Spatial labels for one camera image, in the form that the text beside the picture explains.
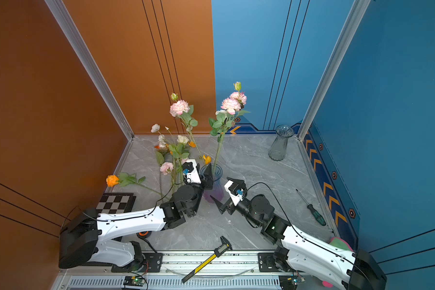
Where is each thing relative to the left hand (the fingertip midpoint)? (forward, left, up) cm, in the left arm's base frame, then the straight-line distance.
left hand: (206, 164), depth 73 cm
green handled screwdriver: (-11, -52, -25) cm, 59 cm away
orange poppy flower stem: (+23, +3, -26) cm, 35 cm away
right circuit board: (-37, -34, -28) cm, 57 cm away
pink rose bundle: (+22, +24, -25) cm, 41 cm away
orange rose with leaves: (+7, +46, -25) cm, 53 cm away
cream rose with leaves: (+23, +19, -20) cm, 36 cm away
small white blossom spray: (+36, +34, -13) cm, 51 cm away
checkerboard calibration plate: (-7, +47, -24) cm, 54 cm away
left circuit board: (-37, +28, -29) cm, 55 cm away
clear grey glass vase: (+29, -40, -23) cm, 54 cm away
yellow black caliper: (-27, -5, -26) cm, 38 cm away
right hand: (-9, -6, -3) cm, 11 cm away
